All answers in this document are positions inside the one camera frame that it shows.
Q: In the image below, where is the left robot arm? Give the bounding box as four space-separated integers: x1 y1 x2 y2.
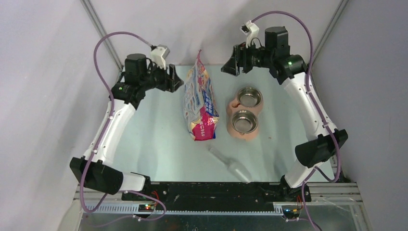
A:
69 53 183 201

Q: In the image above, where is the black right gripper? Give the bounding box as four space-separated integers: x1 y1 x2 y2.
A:
220 39 273 77

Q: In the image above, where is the pet food bag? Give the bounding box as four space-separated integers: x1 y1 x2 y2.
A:
183 51 219 141

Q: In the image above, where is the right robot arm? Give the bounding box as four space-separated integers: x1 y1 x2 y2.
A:
221 23 348 201

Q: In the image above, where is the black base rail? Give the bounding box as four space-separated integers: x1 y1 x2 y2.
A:
141 182 311 212

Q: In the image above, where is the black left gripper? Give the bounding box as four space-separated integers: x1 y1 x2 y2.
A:
140 59 184 93

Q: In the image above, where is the aluminium frame front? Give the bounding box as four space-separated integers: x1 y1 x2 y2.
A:
74 181 364 218

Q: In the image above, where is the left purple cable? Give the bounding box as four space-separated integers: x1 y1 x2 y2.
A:
79 31 166 222

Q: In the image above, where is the clear plastic scoop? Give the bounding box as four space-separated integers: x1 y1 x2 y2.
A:
208 146 253 183

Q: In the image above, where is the pink double bowl stand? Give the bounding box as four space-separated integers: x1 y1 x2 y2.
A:
226 87 264 141

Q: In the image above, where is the far steel bowl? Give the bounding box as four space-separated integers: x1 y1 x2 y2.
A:
237 87 263 107

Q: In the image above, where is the steel bowl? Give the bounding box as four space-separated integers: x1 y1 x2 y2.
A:
231 110 258 134
237 87 263 107

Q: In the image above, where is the near steel bowl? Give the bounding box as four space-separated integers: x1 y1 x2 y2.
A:
231 110 258 134

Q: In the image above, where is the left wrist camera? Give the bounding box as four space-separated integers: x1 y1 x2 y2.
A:
151 44 170 70

